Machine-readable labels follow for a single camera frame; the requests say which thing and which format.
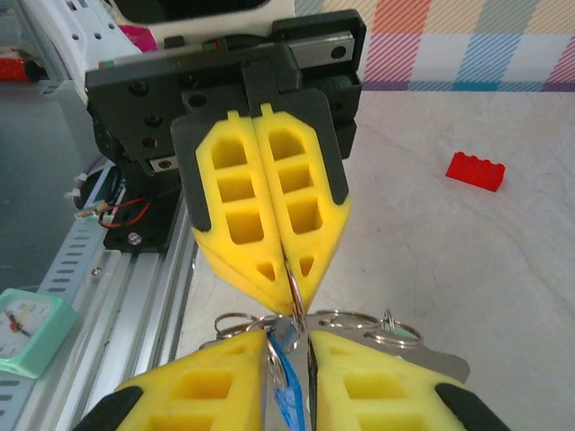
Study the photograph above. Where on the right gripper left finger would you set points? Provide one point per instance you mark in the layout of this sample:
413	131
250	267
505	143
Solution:
242	395

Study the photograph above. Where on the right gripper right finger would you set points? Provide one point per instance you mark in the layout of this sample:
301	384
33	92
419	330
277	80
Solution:
328	395

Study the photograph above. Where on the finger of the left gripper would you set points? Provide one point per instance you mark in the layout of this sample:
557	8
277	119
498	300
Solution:
332	179
188	179

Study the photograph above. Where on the blue key tag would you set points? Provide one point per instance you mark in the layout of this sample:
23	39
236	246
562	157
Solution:
287	395

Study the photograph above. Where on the metal keyring bunch with keys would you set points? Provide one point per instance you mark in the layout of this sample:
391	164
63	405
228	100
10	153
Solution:
440	361

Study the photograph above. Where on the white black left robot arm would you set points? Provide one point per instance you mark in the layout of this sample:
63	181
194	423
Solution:
81	27

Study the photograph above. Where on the red cylindrical object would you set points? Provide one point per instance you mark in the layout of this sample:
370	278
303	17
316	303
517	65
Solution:
15	69

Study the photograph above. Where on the small red toy brick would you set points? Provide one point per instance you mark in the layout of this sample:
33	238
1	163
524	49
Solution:
476	173

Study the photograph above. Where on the mint green alarm clock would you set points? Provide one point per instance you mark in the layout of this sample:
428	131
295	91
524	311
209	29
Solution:
49	332

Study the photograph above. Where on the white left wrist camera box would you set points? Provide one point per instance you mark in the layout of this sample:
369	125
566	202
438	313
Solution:
224	28

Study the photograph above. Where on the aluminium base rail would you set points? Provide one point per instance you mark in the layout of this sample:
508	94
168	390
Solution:
135	314

